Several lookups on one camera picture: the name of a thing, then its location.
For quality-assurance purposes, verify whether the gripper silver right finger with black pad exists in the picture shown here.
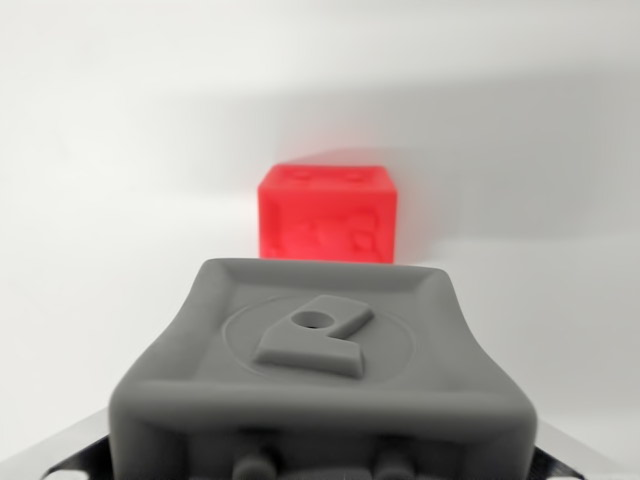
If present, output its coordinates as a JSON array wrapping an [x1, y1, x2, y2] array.
[[530, 422, 640, 480]]

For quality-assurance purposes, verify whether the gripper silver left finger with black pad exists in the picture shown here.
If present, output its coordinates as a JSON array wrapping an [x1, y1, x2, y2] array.
[[0, 408, 117, 480]]

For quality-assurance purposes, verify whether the grey embossed cube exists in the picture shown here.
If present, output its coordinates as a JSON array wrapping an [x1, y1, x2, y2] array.
[[107, 257, 540, 480]]

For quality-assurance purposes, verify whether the red embossed cube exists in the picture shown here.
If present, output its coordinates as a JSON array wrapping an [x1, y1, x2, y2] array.
[[256, 163, 399, 265]]

